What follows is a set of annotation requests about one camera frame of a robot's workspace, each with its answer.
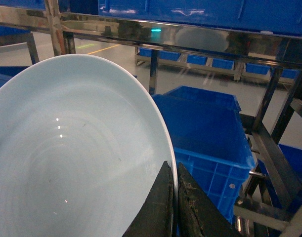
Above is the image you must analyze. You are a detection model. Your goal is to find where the blue crate upper shelf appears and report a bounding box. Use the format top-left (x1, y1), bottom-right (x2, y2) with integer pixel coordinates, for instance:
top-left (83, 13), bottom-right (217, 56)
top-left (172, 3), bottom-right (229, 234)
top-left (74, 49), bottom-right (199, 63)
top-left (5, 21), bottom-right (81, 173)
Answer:
top-left (98, 0), bottom-right (302, 36)

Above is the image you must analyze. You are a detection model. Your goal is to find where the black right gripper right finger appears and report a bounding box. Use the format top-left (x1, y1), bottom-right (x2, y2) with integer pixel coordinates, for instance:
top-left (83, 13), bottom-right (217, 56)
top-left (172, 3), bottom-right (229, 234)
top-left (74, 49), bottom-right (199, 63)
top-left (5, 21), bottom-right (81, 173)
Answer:
top-left (177, 162), bottom-right (241, 237)

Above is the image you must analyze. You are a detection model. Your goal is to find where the distant steel rack with bins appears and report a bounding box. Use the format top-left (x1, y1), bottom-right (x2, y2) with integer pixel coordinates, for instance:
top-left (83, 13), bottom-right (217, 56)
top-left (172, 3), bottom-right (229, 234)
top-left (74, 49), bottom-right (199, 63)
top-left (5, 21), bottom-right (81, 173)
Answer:
top-left (134, 47), bottom-right (300, 83)

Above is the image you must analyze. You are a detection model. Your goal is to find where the stainless steel shelf frame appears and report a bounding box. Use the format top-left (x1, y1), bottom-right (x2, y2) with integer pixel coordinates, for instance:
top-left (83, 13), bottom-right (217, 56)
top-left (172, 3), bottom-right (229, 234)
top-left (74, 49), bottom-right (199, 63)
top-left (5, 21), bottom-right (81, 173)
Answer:
top-left (0, 0), bottom-right (302, 237)

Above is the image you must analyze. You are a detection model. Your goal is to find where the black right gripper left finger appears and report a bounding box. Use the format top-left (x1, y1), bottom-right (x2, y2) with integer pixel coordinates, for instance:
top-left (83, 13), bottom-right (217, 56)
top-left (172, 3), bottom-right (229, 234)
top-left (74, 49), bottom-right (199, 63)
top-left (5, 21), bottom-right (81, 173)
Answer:
top-left (123, 161), bottom-right (174, 237)

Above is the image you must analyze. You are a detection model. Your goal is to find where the light blue round tray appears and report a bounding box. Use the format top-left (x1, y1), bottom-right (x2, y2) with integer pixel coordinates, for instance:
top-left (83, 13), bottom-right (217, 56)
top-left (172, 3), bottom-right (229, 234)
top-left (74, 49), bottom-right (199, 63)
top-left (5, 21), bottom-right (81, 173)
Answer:
top-left (0, 54), bottom-right (177, 237)

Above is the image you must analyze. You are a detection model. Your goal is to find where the blue crate on shelf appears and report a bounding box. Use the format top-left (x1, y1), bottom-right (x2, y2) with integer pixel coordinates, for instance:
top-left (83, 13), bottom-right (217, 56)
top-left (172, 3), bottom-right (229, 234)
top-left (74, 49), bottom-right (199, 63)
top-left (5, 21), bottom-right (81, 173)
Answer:
top-left (153, 86), bottom-right (255, 222)

